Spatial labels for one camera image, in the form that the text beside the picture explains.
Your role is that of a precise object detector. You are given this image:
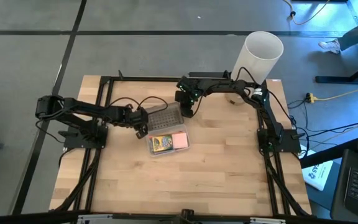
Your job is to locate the clear plastic pencil case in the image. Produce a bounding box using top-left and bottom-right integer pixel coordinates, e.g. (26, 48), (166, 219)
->
(145, 102), (191, 157)

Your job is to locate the crayon box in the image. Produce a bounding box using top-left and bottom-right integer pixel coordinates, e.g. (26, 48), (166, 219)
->
(150, 134), (174, 154)

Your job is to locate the pink sticky note pad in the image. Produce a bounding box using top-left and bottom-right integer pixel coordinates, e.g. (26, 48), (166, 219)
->
(171, 131), (189, 150)

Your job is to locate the white shade table lamp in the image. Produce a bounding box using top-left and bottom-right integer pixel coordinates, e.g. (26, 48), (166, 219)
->
(225, 30), (285, 107)

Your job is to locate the black desk stand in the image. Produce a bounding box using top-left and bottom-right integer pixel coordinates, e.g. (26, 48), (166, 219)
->
(314, 0), (358, 85)

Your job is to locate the white book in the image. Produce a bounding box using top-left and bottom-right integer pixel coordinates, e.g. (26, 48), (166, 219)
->
(301, 149), (334, 192)

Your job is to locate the person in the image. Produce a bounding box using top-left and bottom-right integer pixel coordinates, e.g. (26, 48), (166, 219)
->
(318, 18), (358, 55)

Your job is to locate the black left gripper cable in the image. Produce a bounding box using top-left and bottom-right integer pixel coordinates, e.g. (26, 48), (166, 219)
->
(108, 95), (169, 110)

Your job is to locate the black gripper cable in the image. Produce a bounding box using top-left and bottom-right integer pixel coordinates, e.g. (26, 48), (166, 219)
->
(236, 66), (255, 84)
(108, 95), (169, 110)

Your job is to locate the black aluminium table frame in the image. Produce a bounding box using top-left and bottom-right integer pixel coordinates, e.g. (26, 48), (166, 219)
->
(50, 70), (312, 224)

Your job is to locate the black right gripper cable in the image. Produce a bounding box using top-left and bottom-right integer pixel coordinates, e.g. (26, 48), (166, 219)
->
(236, 66), (255, 84)

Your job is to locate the silver metal bracket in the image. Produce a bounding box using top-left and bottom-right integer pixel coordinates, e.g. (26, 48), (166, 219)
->
(77, 213), (113, 223)
(249, 217), (286, 224)

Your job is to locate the yellow floor cable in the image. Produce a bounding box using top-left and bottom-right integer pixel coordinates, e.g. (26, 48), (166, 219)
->
(283, 0), (331, 26)

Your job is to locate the yellow extension cord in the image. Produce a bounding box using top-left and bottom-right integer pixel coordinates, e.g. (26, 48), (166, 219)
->
(305, 85), (358, 104)

